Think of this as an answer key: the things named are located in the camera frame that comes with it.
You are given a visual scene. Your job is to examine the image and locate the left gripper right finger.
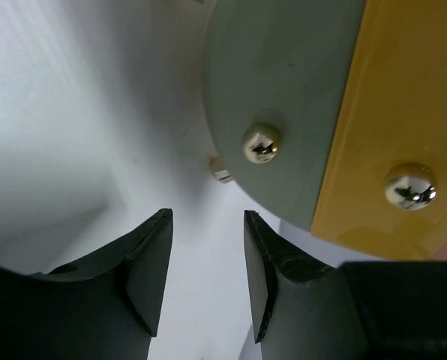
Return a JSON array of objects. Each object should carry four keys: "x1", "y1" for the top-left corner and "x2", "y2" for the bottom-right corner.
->
[{"x1": 244, "y1": 211, "x2": 447, "y2": 359}]

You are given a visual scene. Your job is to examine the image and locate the grey-green bottom drawer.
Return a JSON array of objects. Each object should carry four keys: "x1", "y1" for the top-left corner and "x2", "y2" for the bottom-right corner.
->
[{"x1": 203, "y1": 1, "x2": 365, "y2": 230}]

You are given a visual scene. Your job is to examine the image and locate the cream cylindrical drawer organizer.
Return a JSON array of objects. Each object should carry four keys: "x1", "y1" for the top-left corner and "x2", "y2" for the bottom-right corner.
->
[{"x1": 209, "y1": 156, "x2": 233, "y2": 184}]

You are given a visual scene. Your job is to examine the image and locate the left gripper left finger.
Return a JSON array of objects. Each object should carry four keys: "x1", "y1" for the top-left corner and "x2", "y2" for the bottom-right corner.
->
[{"x1": 0, "y1": 208, "x2": 173, "y2": 359}]

